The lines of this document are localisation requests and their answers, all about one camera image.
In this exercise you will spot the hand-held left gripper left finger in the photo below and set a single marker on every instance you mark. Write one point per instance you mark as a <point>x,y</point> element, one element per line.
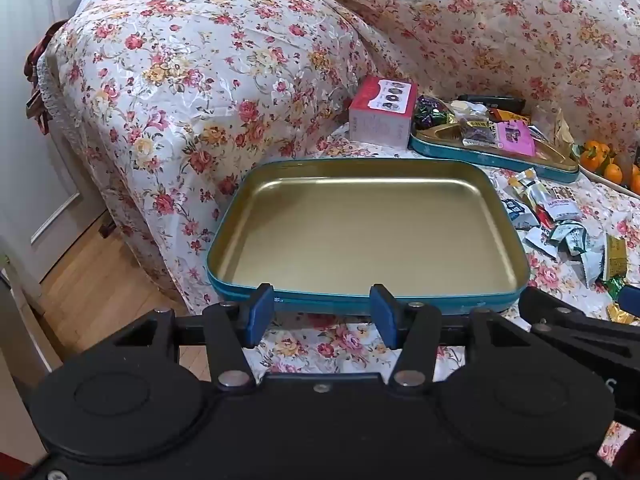
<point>260,312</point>

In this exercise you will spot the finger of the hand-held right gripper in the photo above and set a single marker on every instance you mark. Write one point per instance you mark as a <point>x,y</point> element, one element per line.
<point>575,330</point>
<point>631,300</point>

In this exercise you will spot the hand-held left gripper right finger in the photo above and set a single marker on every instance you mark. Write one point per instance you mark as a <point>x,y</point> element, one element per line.
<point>384,316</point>

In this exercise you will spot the pile of small snack packets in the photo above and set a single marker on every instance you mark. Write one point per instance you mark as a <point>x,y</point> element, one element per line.
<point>565,240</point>

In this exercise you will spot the teal gold tin box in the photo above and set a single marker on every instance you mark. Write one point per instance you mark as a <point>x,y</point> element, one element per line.
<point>360,225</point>

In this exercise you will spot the clear bag of tan snacks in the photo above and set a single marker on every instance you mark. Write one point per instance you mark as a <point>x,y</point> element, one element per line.
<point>550,127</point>

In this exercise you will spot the brown kiwi fruit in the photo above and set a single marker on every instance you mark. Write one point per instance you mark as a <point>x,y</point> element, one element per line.
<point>623,164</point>

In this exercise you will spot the pile of mandarin oranges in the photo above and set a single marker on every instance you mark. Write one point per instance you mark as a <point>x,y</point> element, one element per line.
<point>592,157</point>

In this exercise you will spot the teal gold tin lid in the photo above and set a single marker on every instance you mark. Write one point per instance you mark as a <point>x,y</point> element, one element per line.
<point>440,136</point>

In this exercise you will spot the red pink carton box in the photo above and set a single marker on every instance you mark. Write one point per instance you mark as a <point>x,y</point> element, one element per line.
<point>380,125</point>

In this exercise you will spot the pink snack packet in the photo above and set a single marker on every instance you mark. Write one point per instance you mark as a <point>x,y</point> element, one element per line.
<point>517,140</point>

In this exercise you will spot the clear packet of dark sweets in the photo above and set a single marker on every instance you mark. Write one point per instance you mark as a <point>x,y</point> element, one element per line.
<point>475,132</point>

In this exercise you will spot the purple green foil candies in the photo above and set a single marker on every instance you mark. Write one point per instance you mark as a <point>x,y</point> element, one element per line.
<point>430,112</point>

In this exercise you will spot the orange brown snack packet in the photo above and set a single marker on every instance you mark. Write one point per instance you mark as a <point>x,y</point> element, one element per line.
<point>507,115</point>

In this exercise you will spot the white round wrapped sweet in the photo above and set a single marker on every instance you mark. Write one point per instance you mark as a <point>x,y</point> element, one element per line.
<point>467,108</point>

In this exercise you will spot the white panelled door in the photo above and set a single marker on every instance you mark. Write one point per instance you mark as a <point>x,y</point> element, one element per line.
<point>50,200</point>

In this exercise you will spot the black remote control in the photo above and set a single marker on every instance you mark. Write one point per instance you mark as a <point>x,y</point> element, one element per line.
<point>492,100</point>

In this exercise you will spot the floral quilted sofa cover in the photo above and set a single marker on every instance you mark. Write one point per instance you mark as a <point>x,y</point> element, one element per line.
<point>200,60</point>

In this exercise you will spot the dark red cloth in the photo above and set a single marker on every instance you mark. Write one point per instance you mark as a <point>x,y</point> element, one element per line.
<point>37,60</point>

